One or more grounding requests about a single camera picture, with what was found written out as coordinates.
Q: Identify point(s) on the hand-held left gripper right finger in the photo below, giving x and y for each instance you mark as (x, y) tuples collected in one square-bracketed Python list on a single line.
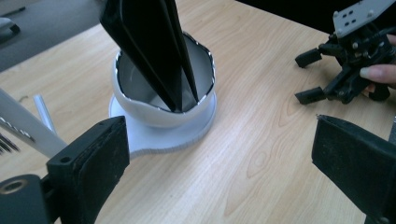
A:
[(358, 161)]

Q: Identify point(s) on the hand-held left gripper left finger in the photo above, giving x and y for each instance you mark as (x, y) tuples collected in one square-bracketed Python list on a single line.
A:
[(90, 168)]

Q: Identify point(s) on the white key holder stand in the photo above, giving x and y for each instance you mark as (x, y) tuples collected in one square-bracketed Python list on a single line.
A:
[(168, 138)]

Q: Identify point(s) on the white bowl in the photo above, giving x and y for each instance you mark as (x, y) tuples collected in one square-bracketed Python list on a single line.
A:
[(146, 112)]

